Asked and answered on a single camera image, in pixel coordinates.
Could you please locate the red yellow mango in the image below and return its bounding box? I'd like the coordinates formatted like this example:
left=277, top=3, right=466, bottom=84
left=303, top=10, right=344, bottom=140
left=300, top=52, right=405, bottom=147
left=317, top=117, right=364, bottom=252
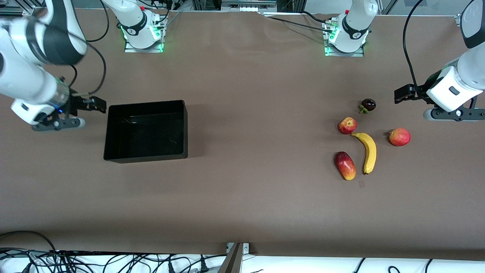
left=334, top=151, right=357, bottom=181

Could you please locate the metal table edge bracket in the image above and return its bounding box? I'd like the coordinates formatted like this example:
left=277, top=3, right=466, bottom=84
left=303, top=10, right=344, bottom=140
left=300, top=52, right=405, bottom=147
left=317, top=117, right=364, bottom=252
left=226, top=243, right=250, bottom=273

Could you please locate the black cable on table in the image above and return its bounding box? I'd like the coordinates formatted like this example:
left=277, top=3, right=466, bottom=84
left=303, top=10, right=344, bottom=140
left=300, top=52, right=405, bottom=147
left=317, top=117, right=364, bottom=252
left=265, top=11, right=335, bottom=34

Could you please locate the red yellow apple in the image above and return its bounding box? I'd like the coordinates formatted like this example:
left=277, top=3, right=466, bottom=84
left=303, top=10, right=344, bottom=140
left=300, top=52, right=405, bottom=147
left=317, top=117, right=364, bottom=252
left=338, top=117, right=358, bottom=135

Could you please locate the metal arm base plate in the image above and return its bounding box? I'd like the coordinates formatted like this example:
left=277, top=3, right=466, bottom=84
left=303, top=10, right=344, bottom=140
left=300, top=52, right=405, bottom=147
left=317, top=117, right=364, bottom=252
left=124, top=37, right=164, bottom=53
left=324, top=21, right=365, bottom=57

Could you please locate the pink red pomegranate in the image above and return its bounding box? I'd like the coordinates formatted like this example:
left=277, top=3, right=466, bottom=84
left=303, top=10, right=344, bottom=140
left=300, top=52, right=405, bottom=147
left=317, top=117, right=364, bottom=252
left=388, top=128, right=411, bottom=147

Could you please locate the dark purple mangosteen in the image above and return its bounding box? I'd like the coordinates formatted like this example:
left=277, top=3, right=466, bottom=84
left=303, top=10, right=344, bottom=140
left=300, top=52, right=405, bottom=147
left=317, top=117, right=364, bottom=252
left=359, top=98, right=377, bottom=114

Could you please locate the grey metal frame rail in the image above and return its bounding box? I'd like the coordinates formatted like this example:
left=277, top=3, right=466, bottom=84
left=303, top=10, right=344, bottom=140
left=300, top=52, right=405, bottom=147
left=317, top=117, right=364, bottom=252
left=221, top=0, right=278, bottom=12

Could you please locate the black floor cable arc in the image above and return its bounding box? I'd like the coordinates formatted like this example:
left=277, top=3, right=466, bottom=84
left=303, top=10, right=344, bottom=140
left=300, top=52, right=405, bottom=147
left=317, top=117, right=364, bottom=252
left=0, top=230, right=57, bottom=251

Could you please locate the black plastic box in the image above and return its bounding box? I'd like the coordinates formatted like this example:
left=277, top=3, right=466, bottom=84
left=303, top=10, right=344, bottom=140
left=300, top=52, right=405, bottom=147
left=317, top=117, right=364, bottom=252
left=103, top=100, right=188, bottom=164

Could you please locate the yellow banana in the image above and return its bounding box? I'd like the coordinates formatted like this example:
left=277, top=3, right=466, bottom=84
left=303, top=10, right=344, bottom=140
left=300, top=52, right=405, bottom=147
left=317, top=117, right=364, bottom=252
left=351, top=132, right=377, bottom=175

